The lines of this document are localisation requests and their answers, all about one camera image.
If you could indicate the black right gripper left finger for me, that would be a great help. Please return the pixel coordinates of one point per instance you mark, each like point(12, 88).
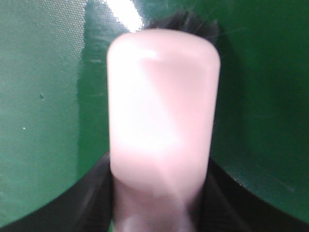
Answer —
point(85, 207)

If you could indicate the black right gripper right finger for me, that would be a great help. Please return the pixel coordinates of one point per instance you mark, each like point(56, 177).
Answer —
point(229, 207)

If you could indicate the pink handled brush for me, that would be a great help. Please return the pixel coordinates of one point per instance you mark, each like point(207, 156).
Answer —
point(162, 90)

